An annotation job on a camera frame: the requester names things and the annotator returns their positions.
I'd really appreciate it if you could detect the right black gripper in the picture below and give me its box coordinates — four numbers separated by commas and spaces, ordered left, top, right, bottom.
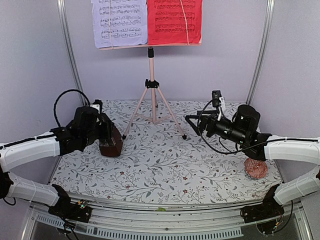
185, 110, 247, 146

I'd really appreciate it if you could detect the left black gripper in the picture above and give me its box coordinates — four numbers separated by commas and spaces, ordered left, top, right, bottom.
81, 119, 114, 148

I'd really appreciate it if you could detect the brown wooden metronome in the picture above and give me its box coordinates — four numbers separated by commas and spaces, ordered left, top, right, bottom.
98, 122, 123, 158

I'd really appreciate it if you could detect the pink music stand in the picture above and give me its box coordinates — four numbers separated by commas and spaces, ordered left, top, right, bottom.
97, 0, 203, 140

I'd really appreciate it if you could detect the purple sheet music page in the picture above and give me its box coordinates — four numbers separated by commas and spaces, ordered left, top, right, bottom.
91, 0, 148, 49

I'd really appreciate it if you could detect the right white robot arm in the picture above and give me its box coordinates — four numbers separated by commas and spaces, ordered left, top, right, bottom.
185, 104, 320, 218

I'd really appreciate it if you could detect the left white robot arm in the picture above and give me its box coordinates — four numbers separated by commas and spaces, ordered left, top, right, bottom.
0, 106, 116, 217

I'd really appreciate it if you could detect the floral table mat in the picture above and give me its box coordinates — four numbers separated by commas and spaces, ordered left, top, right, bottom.
51, 100, 282, 204

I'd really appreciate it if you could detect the red patterned egg shaker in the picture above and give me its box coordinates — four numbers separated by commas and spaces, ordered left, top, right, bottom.
244, 158, 268, 179

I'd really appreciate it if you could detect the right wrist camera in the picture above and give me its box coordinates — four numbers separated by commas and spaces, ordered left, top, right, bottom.
211, 90, 226, 121

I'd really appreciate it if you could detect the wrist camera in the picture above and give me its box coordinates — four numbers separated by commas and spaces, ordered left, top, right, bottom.
211, 90, 226, 121
90, 99, 103, 114

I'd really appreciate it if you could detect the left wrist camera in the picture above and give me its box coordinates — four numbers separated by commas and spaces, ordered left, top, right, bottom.
90, 99, 103, 114

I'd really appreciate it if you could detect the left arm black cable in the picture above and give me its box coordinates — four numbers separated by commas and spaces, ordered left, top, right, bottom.
52, 88, 92, 128

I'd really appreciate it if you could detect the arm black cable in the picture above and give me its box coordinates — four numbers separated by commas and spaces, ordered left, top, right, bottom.
52, 88, 92, 128
196, 99, 266, 154

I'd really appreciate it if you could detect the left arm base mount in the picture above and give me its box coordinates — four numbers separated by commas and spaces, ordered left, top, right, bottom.
48, 199, 93, 223

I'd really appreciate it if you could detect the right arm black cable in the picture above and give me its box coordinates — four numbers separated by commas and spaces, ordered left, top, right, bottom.
196, 99, 266, 154

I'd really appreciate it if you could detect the right metal frame post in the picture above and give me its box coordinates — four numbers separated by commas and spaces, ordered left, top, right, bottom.
246, 0, 275, 105

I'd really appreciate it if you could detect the aluminium front rail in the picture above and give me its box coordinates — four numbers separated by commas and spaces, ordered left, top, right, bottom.
20, 193, 314, 240

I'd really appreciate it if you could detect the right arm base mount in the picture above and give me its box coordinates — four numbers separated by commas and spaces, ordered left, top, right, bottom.
240, 201, 285, 223

